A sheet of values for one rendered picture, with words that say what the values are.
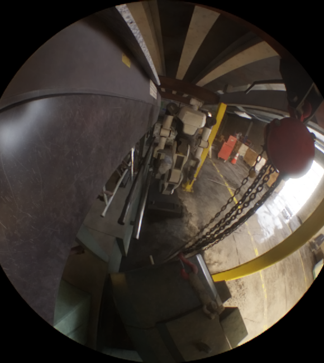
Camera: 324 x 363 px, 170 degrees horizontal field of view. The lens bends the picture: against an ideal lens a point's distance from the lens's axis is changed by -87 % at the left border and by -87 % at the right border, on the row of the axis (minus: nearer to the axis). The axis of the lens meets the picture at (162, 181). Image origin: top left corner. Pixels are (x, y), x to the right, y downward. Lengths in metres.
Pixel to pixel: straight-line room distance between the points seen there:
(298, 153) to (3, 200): 0.46
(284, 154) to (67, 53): 0.42
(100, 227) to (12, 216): 0.68
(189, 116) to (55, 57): 1.03
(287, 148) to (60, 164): 0.43
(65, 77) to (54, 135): 0.09
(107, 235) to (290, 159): 0.87
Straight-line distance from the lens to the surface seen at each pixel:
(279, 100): 1.11
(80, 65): 0.23
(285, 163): 0.30
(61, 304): 0.58
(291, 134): 0.30
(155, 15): 1.04
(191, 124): 1.09
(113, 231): 0.76
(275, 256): 0.76
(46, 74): 0.18
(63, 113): 0.19
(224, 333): 0.63
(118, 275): 0.48
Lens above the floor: 1.29
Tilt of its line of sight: 37 degrees down
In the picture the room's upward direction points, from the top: 17 degrees clockwise
